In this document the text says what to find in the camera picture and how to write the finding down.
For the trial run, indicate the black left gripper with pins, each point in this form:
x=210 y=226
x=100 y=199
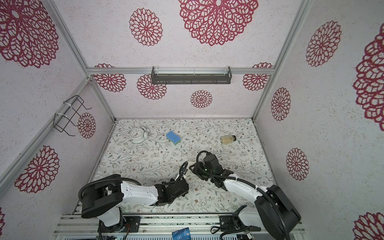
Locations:
x=171 y=183

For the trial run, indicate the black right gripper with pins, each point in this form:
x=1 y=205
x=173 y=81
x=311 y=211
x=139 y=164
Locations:
x=199 y=168

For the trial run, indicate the cream square paper sheet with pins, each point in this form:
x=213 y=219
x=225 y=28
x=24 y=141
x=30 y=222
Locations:
x=187 y=175

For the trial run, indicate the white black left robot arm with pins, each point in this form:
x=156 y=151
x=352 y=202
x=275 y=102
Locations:
x=100 y=199

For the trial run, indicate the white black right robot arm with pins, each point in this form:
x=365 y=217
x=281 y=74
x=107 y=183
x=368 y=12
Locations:
x=272 y=209

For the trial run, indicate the glass jar with black lid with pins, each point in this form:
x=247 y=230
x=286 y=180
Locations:
x=225 y=140

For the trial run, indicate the blue card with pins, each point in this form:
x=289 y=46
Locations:
x=183 y=234

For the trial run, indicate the blue yellow sponge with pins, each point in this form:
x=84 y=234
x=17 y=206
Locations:
x=172 y=137

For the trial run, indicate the white alarm clock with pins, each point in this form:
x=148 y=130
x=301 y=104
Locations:
x=139 y=135

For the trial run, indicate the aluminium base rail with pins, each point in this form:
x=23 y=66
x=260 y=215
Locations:
x=74 y=226

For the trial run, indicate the black wire wall basket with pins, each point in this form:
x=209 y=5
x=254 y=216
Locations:
x=74 y=104

